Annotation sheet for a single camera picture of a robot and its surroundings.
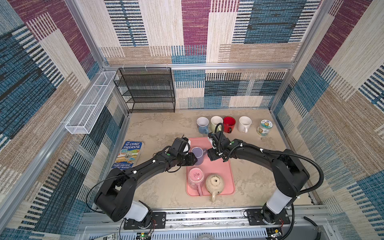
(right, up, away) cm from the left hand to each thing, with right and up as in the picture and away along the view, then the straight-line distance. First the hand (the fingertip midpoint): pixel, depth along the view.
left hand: (196, 158), depth 85 cm
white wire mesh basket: (-53, +22, -14) cm, 59 cm away
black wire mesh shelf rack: (-35, +43, +23) cm, 60 cm away
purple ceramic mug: (+2, +2, +3) cm, 4 cm away
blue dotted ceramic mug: (+5, +18, +15) cm, 24 cm away
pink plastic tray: (+14, -7, +7) cm, 17 cm away
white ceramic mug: (+32, +19, +15) cm, 40 cm away
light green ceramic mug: (+13, +22, +19) cm, 32 cm away
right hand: (+11, +1, +6) cm, 12 cm away
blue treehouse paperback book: (-42, 0, +9) cm, 43 cm away
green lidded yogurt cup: (+46, +18, +15) cm, 52 cm away
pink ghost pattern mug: (0, -8, -9) cm, 12 cm away
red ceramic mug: (+23, +20, +21) cm, 37 cm away
